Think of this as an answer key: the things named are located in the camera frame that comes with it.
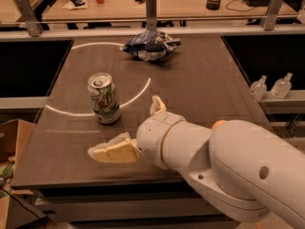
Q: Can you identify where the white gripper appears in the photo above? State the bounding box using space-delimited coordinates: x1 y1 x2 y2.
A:
88 95 185 169

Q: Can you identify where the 7up soda can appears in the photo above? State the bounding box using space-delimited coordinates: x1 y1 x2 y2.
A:
87 73 121 125

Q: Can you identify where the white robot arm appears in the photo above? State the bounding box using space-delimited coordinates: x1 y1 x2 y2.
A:
89 95 305 229

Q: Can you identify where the blue chip bag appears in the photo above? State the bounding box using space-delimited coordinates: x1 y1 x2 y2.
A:
120 31 181 61

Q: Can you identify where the orange fruit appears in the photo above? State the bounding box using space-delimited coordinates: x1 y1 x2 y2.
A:
212 120 227 130

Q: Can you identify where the grey drawer cabinet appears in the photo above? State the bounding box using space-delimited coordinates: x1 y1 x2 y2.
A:
31 188 242 229

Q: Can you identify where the cardboard box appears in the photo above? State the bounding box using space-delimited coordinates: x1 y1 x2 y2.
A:
0 119 47 229

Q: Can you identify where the clear sanitizer bottle left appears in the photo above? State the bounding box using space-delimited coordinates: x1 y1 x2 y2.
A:
251 75 267 101

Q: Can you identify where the clear sanitizer bottle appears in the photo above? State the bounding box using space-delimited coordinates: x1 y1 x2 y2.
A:
251 75 267 101
271 73 293 98

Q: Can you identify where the black mesh pen cup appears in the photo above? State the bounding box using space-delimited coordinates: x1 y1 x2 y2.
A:
206 0 221 10

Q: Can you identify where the clear sanitizer bottle right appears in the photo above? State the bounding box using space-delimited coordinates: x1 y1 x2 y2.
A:
271 73 293 98

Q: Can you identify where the middle metal bracket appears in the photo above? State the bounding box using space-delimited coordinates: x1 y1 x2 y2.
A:
146 0 157 31

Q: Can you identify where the metal bracket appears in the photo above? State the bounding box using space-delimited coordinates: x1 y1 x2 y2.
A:
14 0 42 37
146 0 157 31
260 0 284 31

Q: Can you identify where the left metal bracket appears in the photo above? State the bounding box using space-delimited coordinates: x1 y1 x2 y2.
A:
14 0 42 37

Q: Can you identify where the black cable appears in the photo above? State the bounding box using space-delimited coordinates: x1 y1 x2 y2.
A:
0 186 48 229

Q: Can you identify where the right metal bracket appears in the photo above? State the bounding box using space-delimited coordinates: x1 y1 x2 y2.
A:
260 0 284 31

